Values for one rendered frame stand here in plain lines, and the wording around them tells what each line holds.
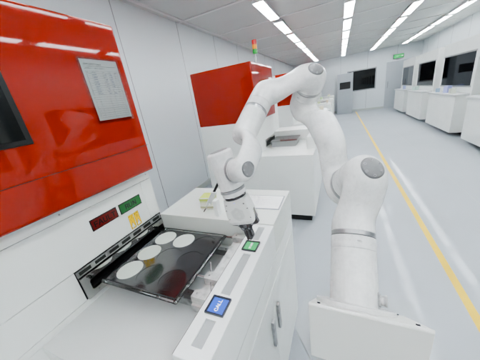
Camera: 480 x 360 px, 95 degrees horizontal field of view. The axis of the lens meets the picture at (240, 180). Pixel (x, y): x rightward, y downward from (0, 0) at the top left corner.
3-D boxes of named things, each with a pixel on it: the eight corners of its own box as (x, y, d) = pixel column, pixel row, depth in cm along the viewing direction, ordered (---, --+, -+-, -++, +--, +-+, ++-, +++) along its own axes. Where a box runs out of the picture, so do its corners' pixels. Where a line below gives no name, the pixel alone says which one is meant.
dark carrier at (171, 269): (106, 279, 86) (105, 278, 86) (164, 230, 115) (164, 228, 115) (175, 299, 72) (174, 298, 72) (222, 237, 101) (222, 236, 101)
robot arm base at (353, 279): (398, 315, 61) (392, 246, 67) (396, 320, 47) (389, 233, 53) (326, 298, 72) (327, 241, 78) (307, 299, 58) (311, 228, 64)
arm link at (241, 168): (286, 111, 76) (253, 188, 66) (254, 121, 88) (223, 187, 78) (271, 92, 71) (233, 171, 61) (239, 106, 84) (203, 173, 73)
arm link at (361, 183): (362, 243, 71) (361, 176, 80) (402, 236, 54) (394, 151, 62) (325, 236, 72) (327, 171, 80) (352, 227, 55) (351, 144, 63)
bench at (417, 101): (418, 123, 683) (428, 49, 614) (403, 116, 835) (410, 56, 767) (464, 118, 638) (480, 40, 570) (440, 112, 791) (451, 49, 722)
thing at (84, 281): (87, 298, 84) (77, 279, 81) (164, 233, 122) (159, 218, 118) (90, 299, 84) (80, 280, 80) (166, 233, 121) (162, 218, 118)
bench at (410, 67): (401, 114, 869) (407, 57, 801) (392, 109, 1021) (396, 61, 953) (436, 111, 825) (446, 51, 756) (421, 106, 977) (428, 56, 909)
